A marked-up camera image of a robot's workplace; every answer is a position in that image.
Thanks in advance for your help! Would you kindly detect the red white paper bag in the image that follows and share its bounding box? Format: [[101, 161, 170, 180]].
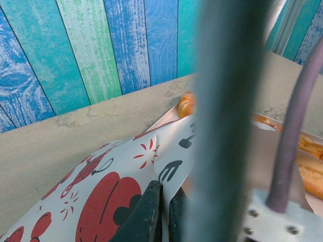
[[0, 114, 199, 242]]

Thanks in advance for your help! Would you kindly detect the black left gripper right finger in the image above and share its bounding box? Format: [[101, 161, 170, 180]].
[[168, 188, 194, 242]]

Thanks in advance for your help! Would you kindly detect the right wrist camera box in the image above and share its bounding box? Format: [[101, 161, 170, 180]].
[[242, 188, 315, 242]]

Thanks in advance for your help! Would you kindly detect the aluminium corner post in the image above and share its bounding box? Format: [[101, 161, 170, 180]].
[[264, 0, 311, 58]]

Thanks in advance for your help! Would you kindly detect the pale plastic serving tray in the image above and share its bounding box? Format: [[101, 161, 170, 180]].
[[145, 105, 323, 220]]

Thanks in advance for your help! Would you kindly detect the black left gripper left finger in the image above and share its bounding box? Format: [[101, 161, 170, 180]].
[[110, 179, 164, 242]]

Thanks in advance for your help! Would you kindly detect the pumpkin shaped fake bread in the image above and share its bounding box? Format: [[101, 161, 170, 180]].
[[177, 90, 197, 118]]

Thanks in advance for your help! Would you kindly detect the brown fake baguette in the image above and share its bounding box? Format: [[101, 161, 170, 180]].
[[295, 156, 323, 200]]

